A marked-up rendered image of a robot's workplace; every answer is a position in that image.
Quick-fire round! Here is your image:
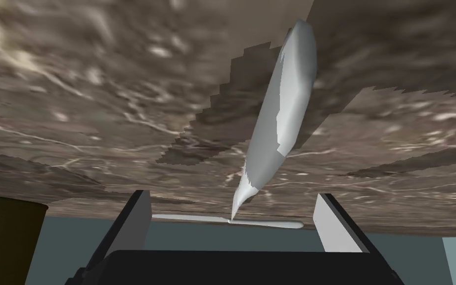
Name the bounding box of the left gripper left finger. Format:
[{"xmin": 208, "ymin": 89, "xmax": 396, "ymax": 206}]
[{"xmin": 83, "ymin": 190, "xmax": 153, "ymax": 273}]

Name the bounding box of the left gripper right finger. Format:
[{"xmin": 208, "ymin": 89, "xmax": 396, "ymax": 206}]
[{"xmin": 313, "ymin": 192, "xmax": 389, "ymax": 270}]

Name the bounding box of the silver knife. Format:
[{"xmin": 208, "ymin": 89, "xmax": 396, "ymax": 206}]
[{"xmin": 151, "ymin": 214, "xmax": 305, "ymax": 230}]

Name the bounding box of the dark olive cylinder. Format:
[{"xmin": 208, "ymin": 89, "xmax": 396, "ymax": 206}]
[{"xmin": 0, "ymin": 193, "xmax": 49, "ymax": 285}]

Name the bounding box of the silver spoon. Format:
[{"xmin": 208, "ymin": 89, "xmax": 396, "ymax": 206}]
[{"xmin": 230, "ymin": 19, "xmax": 318, "ymax": 221}]

